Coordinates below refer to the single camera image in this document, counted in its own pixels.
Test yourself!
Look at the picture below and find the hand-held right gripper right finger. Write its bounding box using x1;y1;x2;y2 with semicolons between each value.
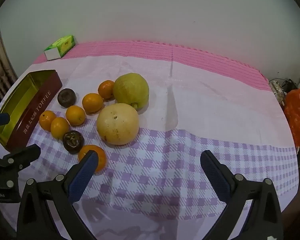
200;150;284;240

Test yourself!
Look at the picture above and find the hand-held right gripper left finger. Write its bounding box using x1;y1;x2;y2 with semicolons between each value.
16;150;99;240

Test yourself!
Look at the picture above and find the small orange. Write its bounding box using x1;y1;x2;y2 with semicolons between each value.
39;110;57;132
50;117;70;140
77;144;107;173
66;105;86;126
82;93;104;113

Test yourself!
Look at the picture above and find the dark brown mangosteen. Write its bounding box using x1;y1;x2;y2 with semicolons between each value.
62;130;85;155
57;88;77;108

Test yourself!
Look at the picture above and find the dark red tin box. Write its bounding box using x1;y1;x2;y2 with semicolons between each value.
0;69;63;151

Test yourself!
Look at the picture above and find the pale yellow pear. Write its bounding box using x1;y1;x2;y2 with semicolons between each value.
97;103;140;145

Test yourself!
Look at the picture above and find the deep orange tangerine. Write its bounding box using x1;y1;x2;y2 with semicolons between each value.
98;80;115;99

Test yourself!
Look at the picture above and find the green pear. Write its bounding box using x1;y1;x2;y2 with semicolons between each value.
112;73;150;111

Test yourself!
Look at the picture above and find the pink and purple checked tablecloth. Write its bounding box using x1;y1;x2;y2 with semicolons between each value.
0;41;299;240

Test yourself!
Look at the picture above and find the green tissue box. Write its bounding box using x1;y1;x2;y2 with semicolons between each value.
44;34;75;61

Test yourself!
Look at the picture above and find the orange plastic bag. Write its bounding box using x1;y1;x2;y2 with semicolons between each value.
283;81;300;150

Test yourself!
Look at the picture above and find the white power strip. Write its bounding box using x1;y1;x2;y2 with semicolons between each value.
269;79;287;105

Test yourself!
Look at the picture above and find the black cable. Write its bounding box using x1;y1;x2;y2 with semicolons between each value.
271;78;300;93

